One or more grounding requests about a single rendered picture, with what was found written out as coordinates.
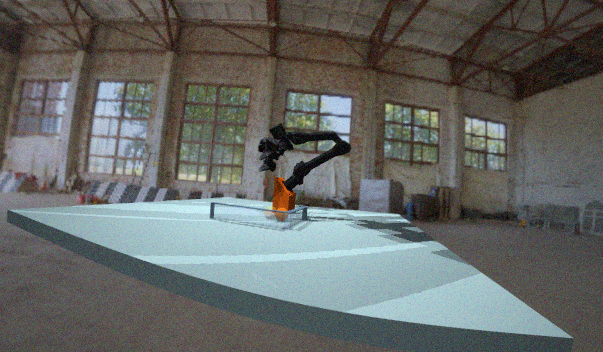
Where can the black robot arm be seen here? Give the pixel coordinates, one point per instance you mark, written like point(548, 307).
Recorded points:
point(301, 169)

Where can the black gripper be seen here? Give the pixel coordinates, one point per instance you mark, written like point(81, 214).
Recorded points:
point(273, 149)

